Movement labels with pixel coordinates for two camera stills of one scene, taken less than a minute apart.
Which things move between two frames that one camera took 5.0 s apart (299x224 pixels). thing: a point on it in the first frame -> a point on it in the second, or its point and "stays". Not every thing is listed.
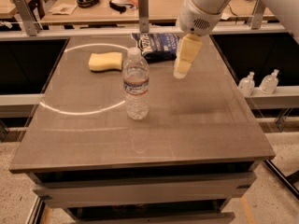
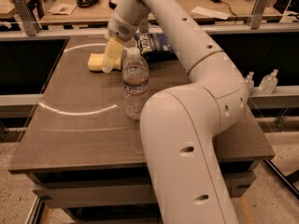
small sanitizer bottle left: x=247 y=85 stays
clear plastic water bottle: x=135 y=77 stays
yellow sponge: x=103 y=62 stays
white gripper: x=195 y=20 -> x=121 y=28
